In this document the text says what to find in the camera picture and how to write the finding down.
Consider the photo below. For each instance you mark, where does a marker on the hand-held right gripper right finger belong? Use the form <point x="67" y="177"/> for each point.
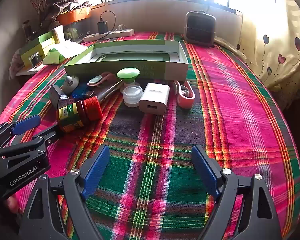
<point x="205" y="170"/>

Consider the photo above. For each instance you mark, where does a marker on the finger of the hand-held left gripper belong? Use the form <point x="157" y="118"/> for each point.
<point x="50" y="133"/>
<point x="27" y="124"/>

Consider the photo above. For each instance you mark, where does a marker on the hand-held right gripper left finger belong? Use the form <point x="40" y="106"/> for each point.
<point x="97" y="170"/>

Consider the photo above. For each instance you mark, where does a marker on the brown jar with red lid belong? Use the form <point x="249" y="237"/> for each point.
<point x="72" y="116"/>

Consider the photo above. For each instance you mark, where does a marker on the black rectangular case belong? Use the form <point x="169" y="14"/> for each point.
<point x="55" y="96"/>

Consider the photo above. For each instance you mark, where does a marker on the blue USB card reader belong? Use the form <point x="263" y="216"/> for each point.
<point x="80" y="93"/>

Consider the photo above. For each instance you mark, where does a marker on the oval black white gadget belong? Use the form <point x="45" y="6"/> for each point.
<point x="70" y="85"/>

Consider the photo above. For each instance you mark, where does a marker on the pink clip-on lens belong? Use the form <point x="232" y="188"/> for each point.
<point x="95" y="80"/>

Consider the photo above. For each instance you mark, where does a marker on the pink plastic clip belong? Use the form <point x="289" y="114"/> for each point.
<point x="186" y="101"/>

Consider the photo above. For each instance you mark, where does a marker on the small clear round jar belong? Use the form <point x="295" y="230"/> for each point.
<point x="132" y="95"/>

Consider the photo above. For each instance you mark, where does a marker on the white USB charger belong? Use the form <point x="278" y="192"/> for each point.
<point x="155" y="97"/>

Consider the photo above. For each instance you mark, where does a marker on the green round knob stopper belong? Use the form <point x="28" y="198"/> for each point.
<point x="128" y="73"/>

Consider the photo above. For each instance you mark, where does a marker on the green shallow cardboard box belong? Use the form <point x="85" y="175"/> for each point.
<point x="140" y="70"/>

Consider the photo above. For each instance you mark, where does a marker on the person's left hand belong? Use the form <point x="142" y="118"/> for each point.
<point x="11" y="203"/>

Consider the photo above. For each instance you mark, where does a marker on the pink green plaid blanket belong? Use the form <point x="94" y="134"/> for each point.
<point x="165" y="142"/>

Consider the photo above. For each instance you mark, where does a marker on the small clear plastic box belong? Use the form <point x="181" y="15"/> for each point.
<point x="35" y="59"/>

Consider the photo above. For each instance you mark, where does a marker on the light green tissue pack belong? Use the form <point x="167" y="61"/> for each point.
<point x="52" y="56"/>

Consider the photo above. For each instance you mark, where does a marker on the yellow cardboard box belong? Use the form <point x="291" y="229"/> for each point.
<point x="40" y="48"/>

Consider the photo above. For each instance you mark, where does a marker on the white paper sheet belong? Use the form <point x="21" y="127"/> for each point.
<point x="70" y="48"/>

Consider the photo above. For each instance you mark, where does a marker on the small green box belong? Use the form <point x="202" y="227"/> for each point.
<point x="48" y="37"/>

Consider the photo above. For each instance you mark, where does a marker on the white carton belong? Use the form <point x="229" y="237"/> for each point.
<point x="58" y="33"/>

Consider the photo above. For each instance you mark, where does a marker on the glass tank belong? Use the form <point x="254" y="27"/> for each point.
<point x="75" y="28"/>

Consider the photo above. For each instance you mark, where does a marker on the white power strip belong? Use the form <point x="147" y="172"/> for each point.
<point x="107" y="34"/>

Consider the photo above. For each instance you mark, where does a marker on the orange plastic tub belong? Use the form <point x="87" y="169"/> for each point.
<point x="75" y="16"/>

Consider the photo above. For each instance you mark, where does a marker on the dried red branches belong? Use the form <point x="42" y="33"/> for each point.
<point x="37" y="2"/>

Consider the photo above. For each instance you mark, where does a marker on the white plug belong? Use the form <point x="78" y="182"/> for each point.
<point x="120" y="28"/>

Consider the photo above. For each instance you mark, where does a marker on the cream heart print curtain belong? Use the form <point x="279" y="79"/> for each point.
<point x="277" y="55"/>

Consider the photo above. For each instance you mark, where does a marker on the small grey space heater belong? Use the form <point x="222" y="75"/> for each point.
<point x="200" y="28"/>

